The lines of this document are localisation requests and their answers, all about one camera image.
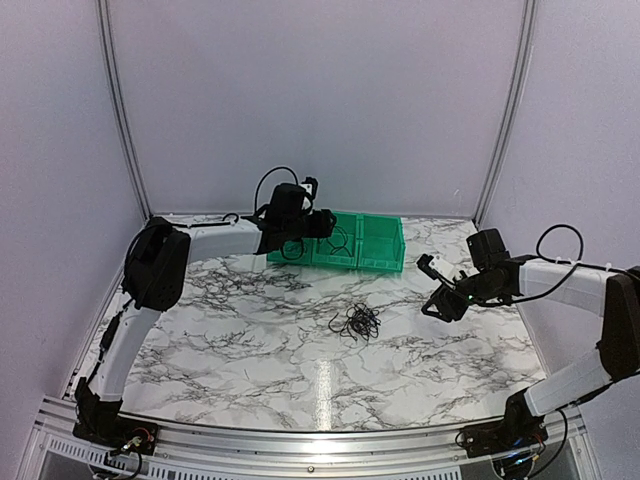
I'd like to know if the right aluminium frame post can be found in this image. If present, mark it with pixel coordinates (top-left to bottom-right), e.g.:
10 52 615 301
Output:
472 0 539 227

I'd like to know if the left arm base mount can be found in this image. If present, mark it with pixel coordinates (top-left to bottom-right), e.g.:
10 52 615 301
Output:
72 415 159 455

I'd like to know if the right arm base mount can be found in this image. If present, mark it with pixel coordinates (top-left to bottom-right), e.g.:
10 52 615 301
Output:
455 420 548 458

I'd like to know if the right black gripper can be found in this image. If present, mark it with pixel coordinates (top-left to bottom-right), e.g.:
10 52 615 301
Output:
422 271 503 323

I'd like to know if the front aluminium rail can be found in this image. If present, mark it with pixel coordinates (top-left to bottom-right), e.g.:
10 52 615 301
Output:
19 394 591 480

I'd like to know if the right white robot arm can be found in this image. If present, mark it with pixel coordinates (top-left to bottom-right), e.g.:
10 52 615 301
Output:
417 229 639 448

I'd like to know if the left green storage bin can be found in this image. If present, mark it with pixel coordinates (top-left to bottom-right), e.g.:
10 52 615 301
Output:
267 238 317 266

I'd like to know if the left aluminium frame post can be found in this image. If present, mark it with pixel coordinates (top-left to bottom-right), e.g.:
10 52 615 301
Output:
95 0 152 221

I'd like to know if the aluminium frame post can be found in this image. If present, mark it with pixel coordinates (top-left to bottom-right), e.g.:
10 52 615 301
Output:
95 0 152 221
472 0 539 227

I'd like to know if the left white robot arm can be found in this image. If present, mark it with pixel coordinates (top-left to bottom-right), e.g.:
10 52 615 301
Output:
74 177 337 445

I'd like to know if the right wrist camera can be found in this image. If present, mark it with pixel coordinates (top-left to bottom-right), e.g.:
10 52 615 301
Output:
416 254 466 283

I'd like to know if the black wire tangle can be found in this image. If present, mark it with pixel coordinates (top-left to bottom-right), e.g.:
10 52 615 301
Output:
328 302 382 343

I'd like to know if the middle green storage bin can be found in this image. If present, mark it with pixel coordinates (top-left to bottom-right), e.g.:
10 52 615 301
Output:
312 212 360 269

